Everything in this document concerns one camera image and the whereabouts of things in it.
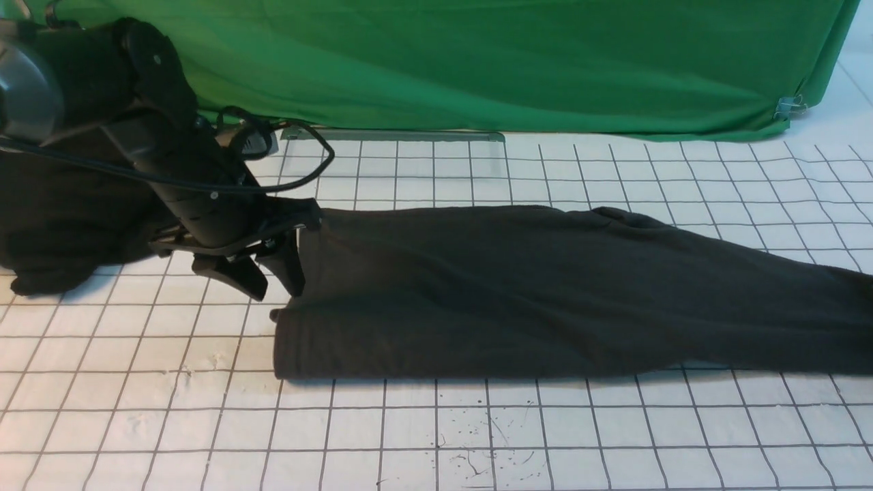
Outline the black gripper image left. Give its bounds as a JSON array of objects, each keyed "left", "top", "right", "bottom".
[{"left": 116, "top": 113, "right": 323, "bottom": 302}]

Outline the gray long-sleeve top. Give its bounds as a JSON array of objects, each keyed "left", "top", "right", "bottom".
[{"left": 272, "top": 205, "right": 872, "bottom": 380}]

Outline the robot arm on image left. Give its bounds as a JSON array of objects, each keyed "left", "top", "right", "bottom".
[{"left": 2, "top": 19, "right": 321, "bottom": 300}]

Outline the black crumpled garment pile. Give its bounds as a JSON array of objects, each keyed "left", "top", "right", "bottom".
[{"left": 1, "top": 151, "right": 177, "bottom": 297}]

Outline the green backdrop cloth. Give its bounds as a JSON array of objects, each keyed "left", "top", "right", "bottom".
[{"left": 55, "top": 1, "right": 859, "bottom": 142}]

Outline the silver binder clip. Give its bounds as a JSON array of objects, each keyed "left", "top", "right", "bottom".
[{"left": 773, "top": 94, "right": 810, "bottom": 121}]

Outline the black cable image left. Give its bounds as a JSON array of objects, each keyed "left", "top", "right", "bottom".
[{"left": 2, "top": 120, "right": 336, "bottom": 194}]

